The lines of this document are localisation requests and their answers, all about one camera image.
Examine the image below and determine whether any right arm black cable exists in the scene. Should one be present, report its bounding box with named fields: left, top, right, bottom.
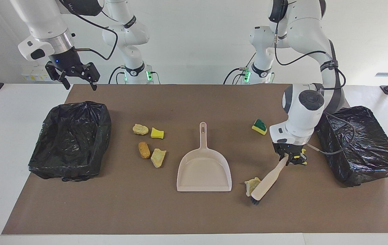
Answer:
left=58, top=0, right=118, bottom=61

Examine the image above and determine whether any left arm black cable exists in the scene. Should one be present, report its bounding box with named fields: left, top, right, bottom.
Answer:
left=273, top=0, right=356, bottom=156

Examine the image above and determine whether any beige hand brush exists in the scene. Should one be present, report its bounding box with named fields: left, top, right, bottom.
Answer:
left=250, top=155, right=289, bottom=206

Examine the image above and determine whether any green and yellow sponge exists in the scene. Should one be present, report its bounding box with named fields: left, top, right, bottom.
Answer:
left=252, top=119, right=268, bottom=135

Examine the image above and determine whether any beige plastic dustpan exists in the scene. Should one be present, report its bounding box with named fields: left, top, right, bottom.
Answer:
left=176, top=122, right=232, bottom=192

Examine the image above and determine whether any brown table mat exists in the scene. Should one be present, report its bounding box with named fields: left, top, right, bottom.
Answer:
left=2, top=84, right=388, bottom=235

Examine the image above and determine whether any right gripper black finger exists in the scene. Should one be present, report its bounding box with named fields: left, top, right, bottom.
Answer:
left=78, top=62, right=100, bottom=91
left=45, top=62, right=71, bottom=90

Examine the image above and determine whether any brown foam chunk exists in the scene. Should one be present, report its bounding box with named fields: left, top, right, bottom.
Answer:
left=138, top=142, right=151, bottom=159

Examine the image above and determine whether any black base cable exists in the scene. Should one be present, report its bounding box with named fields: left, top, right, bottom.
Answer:
left=223, top=66, right=249, bottom=84
left=108, top=66, right=126, bottom=84

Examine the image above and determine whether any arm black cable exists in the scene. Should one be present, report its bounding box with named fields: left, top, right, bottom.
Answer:
left=58, top=0, right=118, bottom=61
left=273, top=0, right=356, bottom=156

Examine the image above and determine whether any black bag lined bin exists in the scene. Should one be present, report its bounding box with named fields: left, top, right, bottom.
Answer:
left=28, top=101, right=112, bottom=182
left=313, top=106, right=388, bottom=187

